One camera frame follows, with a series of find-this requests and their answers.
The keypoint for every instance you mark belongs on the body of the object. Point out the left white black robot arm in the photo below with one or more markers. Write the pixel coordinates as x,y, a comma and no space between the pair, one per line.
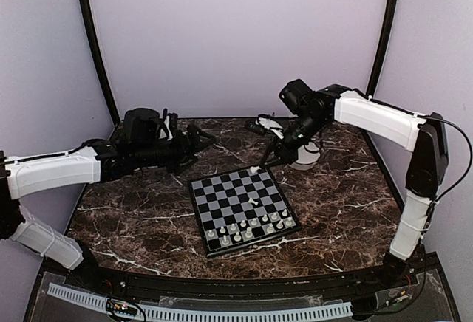
150,139

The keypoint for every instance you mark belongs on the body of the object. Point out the white chess queen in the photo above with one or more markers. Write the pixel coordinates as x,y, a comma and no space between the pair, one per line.
249,233

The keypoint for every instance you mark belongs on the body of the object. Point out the white slotted cable duct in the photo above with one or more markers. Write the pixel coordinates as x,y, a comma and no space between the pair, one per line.
182,309

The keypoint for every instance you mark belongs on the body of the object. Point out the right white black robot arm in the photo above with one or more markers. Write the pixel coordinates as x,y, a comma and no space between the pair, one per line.
422,136

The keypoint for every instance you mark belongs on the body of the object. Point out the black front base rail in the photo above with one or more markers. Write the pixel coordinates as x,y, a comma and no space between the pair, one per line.
356,284

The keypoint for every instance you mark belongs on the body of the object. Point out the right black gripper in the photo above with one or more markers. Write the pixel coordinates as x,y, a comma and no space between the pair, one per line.
289,153

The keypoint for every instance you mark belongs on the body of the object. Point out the right black frame post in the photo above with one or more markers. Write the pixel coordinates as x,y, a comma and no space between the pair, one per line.
383,43

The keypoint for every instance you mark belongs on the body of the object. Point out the black frame post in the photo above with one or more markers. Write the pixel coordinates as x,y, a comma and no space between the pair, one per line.
95,50
383,43

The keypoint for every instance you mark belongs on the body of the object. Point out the black and white chessboard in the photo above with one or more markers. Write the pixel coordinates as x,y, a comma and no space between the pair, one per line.
222,200

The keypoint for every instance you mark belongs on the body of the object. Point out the white scalloped bowl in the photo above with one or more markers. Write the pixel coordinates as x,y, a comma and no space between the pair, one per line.
308,156

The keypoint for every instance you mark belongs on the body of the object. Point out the left black frame post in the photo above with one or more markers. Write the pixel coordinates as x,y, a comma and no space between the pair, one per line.
95,50

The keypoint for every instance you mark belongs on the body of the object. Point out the white chess king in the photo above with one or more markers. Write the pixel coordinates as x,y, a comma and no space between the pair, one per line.
254,169

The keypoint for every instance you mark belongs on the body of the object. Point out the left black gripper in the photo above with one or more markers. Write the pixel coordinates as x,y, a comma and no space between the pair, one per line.
185,152

